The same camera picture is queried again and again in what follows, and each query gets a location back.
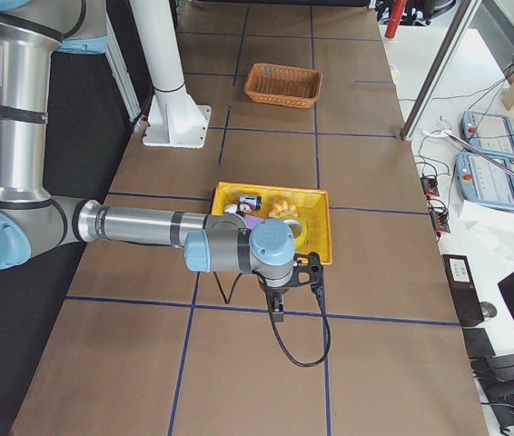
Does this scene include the yellow woven basket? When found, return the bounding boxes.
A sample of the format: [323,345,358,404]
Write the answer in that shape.
[211,182,332,265]

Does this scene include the black camera cable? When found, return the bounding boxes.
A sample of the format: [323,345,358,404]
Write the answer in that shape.
[213,270,331,369]

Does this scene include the upper teach pendant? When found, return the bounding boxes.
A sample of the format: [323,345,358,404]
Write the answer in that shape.
[461,111,514,161]

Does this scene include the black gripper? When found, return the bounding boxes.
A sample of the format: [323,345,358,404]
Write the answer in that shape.
[258,276,287,313]

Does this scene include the aluminium frame post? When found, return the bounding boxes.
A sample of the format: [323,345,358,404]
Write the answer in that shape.
[400,0,482,141]

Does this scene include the red cylinder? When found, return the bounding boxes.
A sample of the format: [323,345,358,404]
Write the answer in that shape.
[384,0,407,39]

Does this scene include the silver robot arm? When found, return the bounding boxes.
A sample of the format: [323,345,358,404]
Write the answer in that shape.
[0,1,299,316]

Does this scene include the small dark can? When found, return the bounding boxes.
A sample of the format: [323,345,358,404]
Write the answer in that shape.
[239,194,262,212]

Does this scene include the teach pendant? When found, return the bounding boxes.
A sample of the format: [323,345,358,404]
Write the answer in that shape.
[461,111,514,161]
[455,152,514,212]

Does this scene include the yellow tape roll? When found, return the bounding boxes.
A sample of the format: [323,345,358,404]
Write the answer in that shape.
[282,216,307,250]

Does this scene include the black orange power adapter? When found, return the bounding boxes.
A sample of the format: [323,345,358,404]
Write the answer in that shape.
[420,175,450,238]

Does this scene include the brown wicker basket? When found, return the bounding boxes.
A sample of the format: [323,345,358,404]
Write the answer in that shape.
[243,63,322,109]

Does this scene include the purple foam block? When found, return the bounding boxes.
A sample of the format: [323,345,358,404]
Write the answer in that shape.
[243,214,264,229]

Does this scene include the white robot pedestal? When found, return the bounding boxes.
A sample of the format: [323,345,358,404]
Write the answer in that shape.
[130,0,212,149]

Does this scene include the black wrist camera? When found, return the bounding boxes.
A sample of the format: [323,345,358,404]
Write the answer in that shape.
[292,252,324,288]

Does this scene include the lower teach pendant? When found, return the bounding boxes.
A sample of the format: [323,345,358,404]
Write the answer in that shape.
[455,152,514,212]

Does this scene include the black box with label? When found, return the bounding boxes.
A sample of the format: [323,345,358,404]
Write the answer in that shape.
[442,254,484,327]

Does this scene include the toy croissant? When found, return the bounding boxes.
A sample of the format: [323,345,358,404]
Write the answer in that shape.
[268,200,299,220]

